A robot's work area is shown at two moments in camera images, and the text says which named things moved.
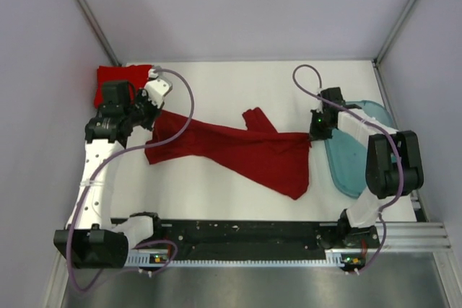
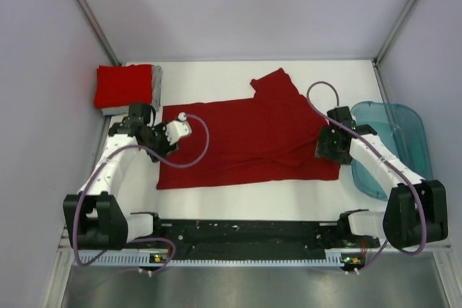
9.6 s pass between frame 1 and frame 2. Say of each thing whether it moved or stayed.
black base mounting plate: stayed
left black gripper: moved
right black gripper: moved
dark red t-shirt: moved
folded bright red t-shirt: stayed
